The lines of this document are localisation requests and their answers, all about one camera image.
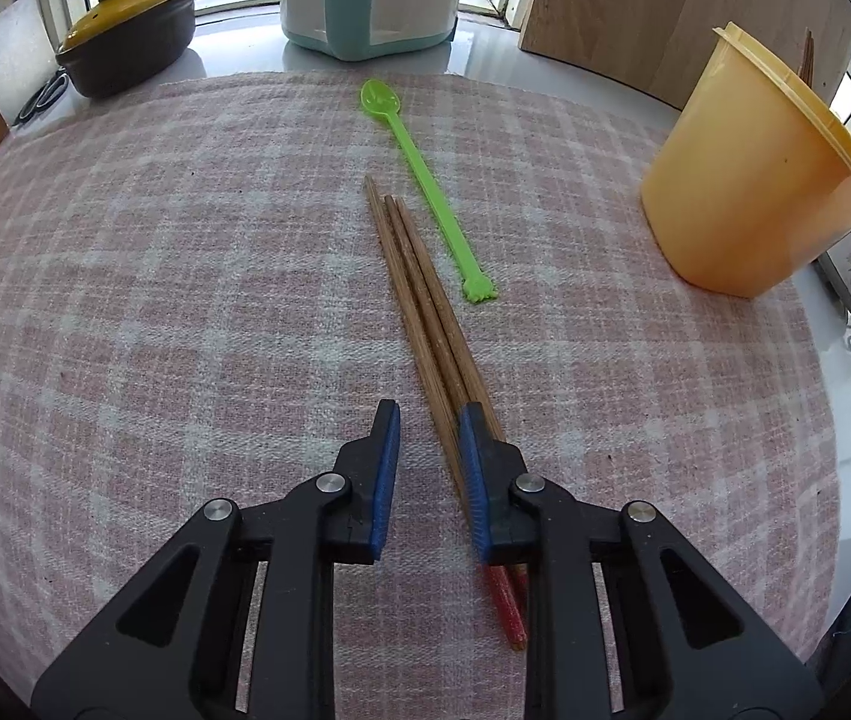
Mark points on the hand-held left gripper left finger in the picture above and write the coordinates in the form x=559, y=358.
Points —
x=384, y=487

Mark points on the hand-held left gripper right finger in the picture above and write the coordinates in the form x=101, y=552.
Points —
x=474, y=487

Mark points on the yellow plastic container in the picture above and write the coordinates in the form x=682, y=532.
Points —
x=748, y=187

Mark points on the pink checked cloth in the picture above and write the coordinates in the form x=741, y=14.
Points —
x=170, y=277

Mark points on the green plastic long spoon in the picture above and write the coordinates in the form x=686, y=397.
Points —
x=418, y=172

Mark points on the light wooden board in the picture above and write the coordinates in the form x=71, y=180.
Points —
x=658, y=7

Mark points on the dark casserole pot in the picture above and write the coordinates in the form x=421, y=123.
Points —
x=140, y=45

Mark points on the black scissors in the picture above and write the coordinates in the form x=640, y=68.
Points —
x=43, y=97

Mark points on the yellow casserole lid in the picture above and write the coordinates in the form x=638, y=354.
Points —
x=122, y=11

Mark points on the white cutting board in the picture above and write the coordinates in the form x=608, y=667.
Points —
x=13, y=52

